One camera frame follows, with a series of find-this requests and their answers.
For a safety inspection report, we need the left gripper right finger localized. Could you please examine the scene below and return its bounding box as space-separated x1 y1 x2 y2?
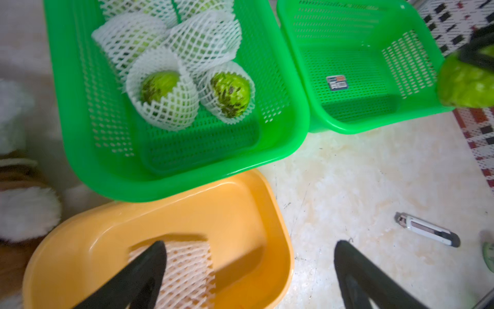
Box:
334 240 426 308

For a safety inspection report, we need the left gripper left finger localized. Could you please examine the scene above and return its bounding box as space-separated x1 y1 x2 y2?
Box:
76 241 167 308

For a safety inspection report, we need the white foam net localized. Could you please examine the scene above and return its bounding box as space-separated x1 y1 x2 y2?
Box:
125 47 199 131
163 10 242 79
127 239 216 309
196 61 255 125
91 12 167 84

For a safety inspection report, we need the black pen tool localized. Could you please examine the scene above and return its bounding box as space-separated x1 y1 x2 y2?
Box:
394 212 461 248

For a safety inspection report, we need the yellow plastic bowl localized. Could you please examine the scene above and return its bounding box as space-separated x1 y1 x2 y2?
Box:
23 170 294 308

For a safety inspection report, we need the white teddy bear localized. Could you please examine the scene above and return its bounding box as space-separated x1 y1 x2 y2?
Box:
1 79 62 308

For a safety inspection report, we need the empty green plastic basket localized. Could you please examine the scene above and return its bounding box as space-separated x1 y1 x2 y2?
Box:
45 1 310 202

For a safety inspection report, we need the green basket with fruit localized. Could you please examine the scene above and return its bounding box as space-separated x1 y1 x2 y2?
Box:
277 1 450 135

